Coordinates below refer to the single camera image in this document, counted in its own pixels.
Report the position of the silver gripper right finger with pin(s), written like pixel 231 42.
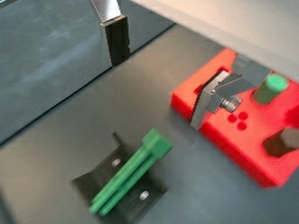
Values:
pixel 219 91

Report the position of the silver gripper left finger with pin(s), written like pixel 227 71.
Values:
pixel 113 25

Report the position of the green three prong object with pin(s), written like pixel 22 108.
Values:
pixel 153 149

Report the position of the red peg board block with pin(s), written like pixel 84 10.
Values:
pixel 239 133

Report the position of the black curved fixture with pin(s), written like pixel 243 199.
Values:
pixel 140 198

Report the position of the green cylinder peg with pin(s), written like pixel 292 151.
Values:
pixel 271 88

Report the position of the dark brown hexagonal peg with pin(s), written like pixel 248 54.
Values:
pixel 283 142

